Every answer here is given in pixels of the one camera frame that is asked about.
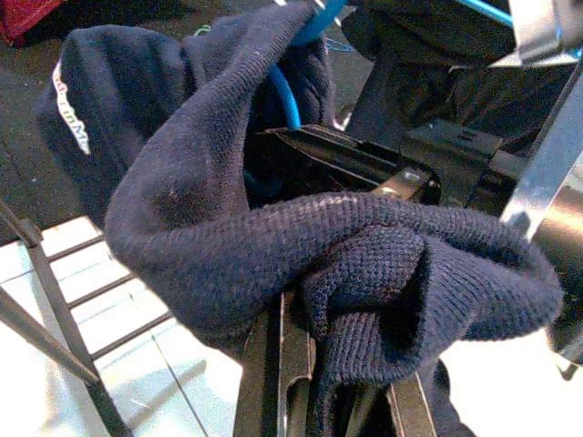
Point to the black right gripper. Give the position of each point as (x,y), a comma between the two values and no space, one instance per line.
(455,145)

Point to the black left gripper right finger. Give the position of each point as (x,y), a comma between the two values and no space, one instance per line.
(401,414)

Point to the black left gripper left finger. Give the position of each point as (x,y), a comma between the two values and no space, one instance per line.
(264,387)

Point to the blue plastic hanger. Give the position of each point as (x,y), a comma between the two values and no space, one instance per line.
(284,95)
(487,11)

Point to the navy blue shirt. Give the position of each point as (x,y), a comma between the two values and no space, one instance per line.
(228,255)

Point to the black printed t-shirt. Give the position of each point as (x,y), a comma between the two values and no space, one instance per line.
(432,68)

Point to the black metal clothes rack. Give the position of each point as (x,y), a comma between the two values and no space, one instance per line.
(59,309)

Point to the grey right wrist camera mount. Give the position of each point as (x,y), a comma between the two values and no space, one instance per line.
(546,182)

